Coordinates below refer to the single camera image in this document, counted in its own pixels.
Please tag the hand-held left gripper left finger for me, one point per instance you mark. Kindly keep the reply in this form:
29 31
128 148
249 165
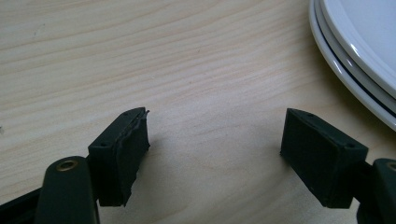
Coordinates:
121 158

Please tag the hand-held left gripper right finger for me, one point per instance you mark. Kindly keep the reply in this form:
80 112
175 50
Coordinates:
317 155

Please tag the white plate with dark rim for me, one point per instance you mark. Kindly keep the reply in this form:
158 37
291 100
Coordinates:
342 71

